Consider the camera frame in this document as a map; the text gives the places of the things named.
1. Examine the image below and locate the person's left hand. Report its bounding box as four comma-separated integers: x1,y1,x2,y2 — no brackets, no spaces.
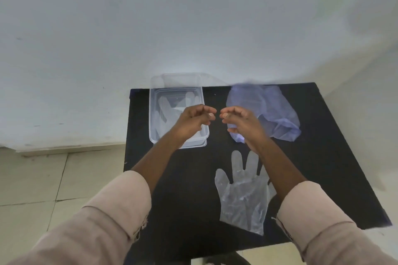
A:
170,104,217,143

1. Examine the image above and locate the person's right hand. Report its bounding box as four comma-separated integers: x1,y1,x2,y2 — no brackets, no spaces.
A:
220,106,268,152

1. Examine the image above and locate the person's left forearm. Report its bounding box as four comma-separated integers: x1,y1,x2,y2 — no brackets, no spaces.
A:
6,133,188,265

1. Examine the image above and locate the person's right forearm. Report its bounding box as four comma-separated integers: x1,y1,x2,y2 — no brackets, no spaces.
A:
249,138,397,265

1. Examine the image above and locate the clear plastic glove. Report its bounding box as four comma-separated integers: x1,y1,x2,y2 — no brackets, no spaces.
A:
215,151,277,237
152,91,203,138

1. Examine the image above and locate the blue disposable cap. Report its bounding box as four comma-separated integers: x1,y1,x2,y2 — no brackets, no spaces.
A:
226,84,302,145

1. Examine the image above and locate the clear plastic container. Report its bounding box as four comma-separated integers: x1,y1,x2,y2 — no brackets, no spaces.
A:
149,87,209,150

